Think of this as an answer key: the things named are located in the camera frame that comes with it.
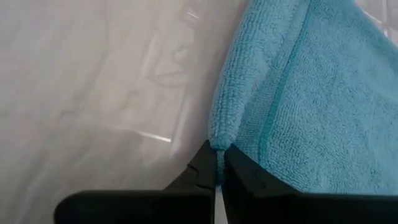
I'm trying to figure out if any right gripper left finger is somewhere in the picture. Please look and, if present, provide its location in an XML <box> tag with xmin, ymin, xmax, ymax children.
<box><xmin>54</xmin><ymin>139</ymin><xmax>218</xmax><ymax>224</ymax></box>

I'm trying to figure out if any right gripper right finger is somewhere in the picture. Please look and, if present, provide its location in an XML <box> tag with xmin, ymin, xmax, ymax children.
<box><xmin>222</xmin><ymin>144</ymin><xmax>398</xmax><ymax>224</ymax></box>

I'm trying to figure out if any blue microfibre towel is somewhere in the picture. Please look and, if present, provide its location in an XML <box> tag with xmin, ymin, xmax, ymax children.
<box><xmin>208</xmin><ymin>0</ymin><xmax>398</xmax><ymax>195</ymax></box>

